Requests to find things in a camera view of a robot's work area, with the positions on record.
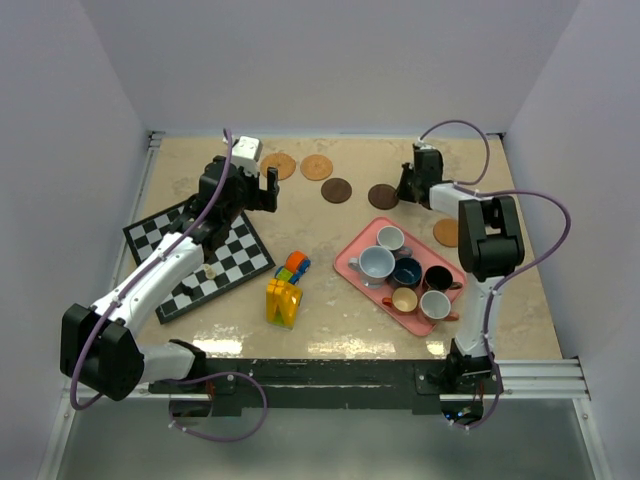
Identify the woven rattan coaster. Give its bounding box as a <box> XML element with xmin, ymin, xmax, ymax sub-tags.
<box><xmin>300</xmin><ymin>154</ymin><xmax>333</xmax><ymax>181</ymax></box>
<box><xmin>260</xmin><ymin>152</ymin><xmax>296</xmax><ymax>180</ymax></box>
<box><xmin>433</xmin><ymin>218</ymin><xmax>458</xmax><ymax>248</ymax></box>

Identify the dark wooden coaster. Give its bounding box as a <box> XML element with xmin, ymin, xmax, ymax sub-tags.
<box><xmin>368</xmin><ymin>184</ymin><xmax>399</xmax><ymax>210</ymax></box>
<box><xmin>321</xmin><ymin>178</ymin><xmax>352</xmax><ymax>204</ymax></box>

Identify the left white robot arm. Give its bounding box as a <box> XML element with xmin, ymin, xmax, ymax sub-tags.
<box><xmin>60</xmin><ymin>156</ymin><xmax>279</xmax><ymax>401</ymax></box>

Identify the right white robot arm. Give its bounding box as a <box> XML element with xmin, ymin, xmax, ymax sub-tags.
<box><xmin>396</xmin><ymin>142</ymin><xmax>525</xmax><ymax>393</ymax></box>

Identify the small white cup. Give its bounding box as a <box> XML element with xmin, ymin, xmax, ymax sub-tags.
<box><xmin>376</xmin><ymin>225</ymin><xmax>413</xmax><ymax>258</ymax></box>

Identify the dark blue cup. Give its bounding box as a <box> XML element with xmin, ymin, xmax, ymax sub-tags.
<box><xmin>388</xmin><ymin>257</ymin><xmax>423</xmax><ymax>289</ymax></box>

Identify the large light blue cup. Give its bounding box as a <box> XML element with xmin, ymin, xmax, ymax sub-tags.
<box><xmin>348</xmin><ymin>245</ymin><xmax>396</xmax><ymax>289</ymax></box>

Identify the black cup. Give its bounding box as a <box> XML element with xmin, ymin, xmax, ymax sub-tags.
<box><xmin>422</xmin><ymin>265</ymin><xmax>464</xmax><ymax>292</ymax></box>

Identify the orange cup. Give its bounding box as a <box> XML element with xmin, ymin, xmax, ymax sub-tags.
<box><xmin>381</xmin><ymin>287</ymin><xmax>418</xmax><ymax>315</ymax></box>

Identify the black white chessboard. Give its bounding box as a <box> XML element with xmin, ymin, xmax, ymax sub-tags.
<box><xmin>123</xmin><ymin>202</ymin><xmax>275</xmax><ymax>324</ymax></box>

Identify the colourful toy car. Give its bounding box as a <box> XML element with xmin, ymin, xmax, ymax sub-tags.
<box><xmin>274</xmin><ymin>250</ymin><xmax>311</xmax><ymax>285</ymax></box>

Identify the white chess piece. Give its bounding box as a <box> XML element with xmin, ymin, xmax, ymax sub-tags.
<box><xmin>203</xmin><ymin>264</ymin><xmax>216</xmax><ymax>280</ymax></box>

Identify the yellow toy block house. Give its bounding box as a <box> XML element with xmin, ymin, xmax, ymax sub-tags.
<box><xmin>266</xmin><ymin>278</ymin><xmax>303</xmax><ymax>330</ymax></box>

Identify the black chess piece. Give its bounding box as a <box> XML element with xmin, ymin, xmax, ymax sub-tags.
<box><xmin>180</xmin><ymin>284</ymin><xmax>193</xmax><ymax>297</ymax></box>

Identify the pink tray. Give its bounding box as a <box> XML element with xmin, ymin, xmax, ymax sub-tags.
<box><xmin>334</xmin><ymin>216</ymin><xmax>467</xmax><ymax>337</ymax></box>

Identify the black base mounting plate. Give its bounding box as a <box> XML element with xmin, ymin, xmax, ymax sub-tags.
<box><xmin>149</xmin><ymin>358</ymin><xmax>503</xmax><ymax>417</ymax></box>

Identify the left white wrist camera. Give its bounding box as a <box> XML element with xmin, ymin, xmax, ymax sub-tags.
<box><xmin>231</xmin><ymin>136</ymin><xmax>263</xmax><ymax>177</ymax></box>

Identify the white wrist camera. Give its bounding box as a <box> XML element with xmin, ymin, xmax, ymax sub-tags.
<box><xmin>231</xmin><ymin>136</ymin><xmax>263</xmax><ymax>177</ymax></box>
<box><xmin>413</xmin><ymin>139</ymin><xmax>434</xmax><ymax>150</ymax></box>

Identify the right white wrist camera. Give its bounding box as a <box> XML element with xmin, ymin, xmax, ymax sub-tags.
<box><xmin>413</xmin><ymin>139</ymin><xmax>434</xmax><ymax>150</ymax></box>

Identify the white cup brown handle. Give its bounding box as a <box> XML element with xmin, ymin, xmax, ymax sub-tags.
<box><xmin>419</xmin><ymin>290</ymin><xmax>459</xmax><ymax>321</ymax></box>

